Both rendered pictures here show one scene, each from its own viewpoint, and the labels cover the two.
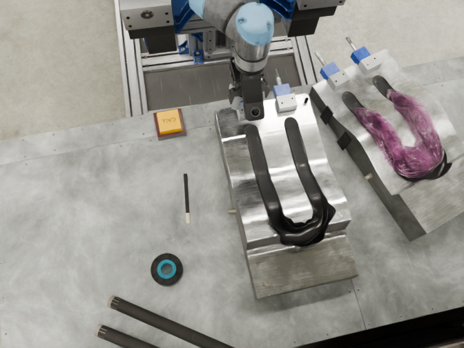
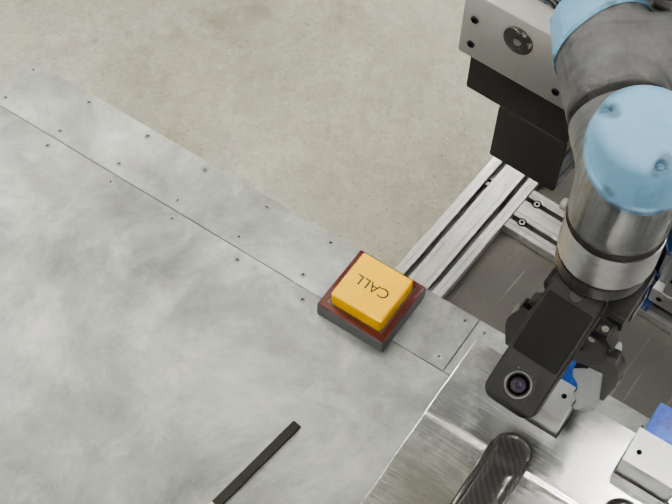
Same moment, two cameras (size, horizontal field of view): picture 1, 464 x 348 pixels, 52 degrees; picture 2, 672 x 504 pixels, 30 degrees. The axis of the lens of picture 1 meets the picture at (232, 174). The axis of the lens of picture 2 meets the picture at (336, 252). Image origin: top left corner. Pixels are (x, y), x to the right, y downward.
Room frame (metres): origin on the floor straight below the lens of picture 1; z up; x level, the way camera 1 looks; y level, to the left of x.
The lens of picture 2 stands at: (0.11, -0.29, 1.90)
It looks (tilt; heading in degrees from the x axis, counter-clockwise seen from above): 57 degrees down; 51
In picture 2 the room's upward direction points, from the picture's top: 2 degrees clockwise
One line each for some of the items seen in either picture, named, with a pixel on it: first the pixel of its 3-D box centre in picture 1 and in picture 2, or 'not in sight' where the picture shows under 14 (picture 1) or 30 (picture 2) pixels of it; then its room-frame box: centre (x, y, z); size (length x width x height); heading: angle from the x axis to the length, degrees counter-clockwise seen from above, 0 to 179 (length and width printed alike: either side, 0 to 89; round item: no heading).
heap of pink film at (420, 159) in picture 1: (404, 130); not in sight; (0.57, -0.44, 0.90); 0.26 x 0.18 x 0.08; 36
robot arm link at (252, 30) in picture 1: (253, 32); (632, 169); (0.60, -0.01, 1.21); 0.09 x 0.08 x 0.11; 56
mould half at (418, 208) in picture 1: (400, 136); not in sight; (0.57, -0.45, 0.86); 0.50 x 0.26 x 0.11; 36
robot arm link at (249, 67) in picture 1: (250, 54); (607, 235); (0.60, -0.01, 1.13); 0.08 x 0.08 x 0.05
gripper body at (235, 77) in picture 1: (248, 70); (594, 285); (0.60, -0.01, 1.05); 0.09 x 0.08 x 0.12; 18
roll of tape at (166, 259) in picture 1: (167, 270); not in sight; (0.15, 0.14, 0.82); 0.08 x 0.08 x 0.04
